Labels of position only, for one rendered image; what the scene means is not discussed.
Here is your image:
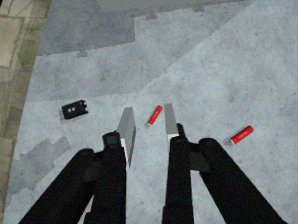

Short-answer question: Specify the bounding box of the black nine-volt battery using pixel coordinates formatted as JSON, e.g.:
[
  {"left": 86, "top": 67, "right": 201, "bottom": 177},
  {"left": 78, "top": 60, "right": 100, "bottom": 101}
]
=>
[{"left": 62, "top": 100, "right": 88, "bottom": 120}]

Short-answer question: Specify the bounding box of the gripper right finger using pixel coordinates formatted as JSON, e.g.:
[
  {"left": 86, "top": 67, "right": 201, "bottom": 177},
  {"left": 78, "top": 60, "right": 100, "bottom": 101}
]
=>
[{"left": 162, "top": 103, "right": 288, "bottom": 224}]

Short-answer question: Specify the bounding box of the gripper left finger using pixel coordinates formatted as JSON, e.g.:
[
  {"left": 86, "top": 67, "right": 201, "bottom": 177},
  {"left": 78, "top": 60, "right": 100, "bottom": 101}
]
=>
[{"left": 18, "top": 107, "right": 136, "bottom": 224}]

